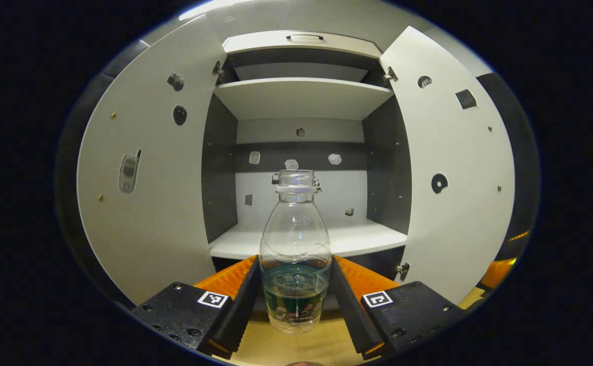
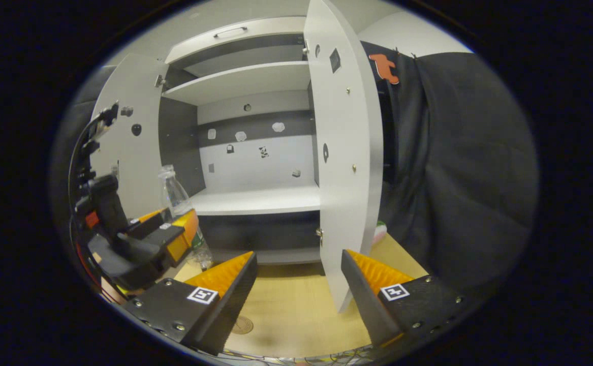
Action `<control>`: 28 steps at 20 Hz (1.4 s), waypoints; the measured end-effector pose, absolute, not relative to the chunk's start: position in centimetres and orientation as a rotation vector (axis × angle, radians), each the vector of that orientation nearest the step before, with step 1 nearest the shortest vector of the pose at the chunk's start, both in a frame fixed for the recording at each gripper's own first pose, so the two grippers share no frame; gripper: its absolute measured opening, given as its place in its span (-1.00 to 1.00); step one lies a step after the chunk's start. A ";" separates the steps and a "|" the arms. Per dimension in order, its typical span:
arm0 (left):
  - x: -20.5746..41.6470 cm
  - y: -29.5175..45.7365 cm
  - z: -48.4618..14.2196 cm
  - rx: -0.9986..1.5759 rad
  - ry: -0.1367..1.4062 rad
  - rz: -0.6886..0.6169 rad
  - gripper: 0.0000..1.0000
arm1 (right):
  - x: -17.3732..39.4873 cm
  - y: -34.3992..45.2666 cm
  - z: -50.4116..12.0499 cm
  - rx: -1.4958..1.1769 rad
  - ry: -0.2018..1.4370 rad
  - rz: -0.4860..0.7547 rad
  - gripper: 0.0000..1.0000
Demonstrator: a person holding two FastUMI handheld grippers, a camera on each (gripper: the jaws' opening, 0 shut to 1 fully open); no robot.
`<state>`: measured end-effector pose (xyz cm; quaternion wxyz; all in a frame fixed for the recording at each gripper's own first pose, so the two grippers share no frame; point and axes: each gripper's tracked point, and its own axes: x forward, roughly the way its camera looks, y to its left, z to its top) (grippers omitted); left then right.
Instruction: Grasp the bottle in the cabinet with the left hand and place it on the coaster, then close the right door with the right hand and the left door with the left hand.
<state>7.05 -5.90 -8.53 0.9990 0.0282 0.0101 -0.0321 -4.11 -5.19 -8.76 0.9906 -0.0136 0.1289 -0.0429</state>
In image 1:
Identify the white cabinet door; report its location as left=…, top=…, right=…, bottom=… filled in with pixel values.
left=76, top=14, right=228, bottom=306
left=379, top=25, right=516, bottom=304

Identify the clear plastic bottle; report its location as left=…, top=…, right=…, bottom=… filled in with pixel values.
left=259, top=169, right=333, bottom=334

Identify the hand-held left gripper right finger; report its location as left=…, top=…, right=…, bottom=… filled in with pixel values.
left=329, top=254, right=467, bottom=360

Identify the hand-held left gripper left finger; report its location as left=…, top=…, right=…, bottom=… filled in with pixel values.
left=131, top=254, right=261, bottom=360

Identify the white cabinet drawer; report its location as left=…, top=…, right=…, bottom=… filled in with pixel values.
left=222, top=29, right=383, bottom=59

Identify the white and grey cabinet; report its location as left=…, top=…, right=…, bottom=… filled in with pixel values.
left=201, top=29, right=413, bottom=275

